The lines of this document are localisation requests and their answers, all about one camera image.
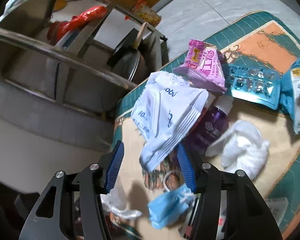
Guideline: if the stainless steel shelf rack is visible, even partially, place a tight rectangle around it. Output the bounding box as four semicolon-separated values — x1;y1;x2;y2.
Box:
0;0;166;120

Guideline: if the blue white courier bag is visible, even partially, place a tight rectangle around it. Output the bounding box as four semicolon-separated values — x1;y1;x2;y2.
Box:
279;58;300;135

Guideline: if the purple spray bottle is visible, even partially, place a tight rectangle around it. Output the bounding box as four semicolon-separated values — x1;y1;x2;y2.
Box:
183;95;234;156

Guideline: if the pink purple snack wrapper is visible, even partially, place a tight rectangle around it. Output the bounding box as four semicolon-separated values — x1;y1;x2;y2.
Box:
173;40;226;94

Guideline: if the teal orange quilted cushion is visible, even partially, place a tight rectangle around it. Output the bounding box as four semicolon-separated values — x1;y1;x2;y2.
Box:
110;10;300;240

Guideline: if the blue face mask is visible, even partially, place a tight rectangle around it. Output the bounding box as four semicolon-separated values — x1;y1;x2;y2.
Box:
147;170;197;230

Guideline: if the teal blister pill pack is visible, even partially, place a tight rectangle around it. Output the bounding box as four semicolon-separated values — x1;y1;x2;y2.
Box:
222;63;281;110

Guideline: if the metal wok on shelf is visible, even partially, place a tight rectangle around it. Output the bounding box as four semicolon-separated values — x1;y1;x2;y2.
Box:
112;49;148;85

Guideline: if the clear plastic bag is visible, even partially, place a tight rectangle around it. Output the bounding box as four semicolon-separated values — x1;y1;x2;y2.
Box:
100;177;142;220

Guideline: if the small patterned waste bin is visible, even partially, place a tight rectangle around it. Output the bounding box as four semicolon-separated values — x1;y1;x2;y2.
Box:
130;0;161;27

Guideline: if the black pan with wooden handle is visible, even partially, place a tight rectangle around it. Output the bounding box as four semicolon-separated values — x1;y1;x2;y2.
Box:
107;22;148;68

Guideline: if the white crumpled tissue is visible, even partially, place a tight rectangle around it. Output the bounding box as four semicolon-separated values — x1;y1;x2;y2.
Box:
205;120;270;180

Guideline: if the white blue wet wipes pack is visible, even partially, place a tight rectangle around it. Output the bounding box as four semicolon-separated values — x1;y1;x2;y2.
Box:
131;71;211;172

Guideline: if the red plastic bag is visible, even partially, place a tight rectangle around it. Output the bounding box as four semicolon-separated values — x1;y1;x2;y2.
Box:
47;6;107;45

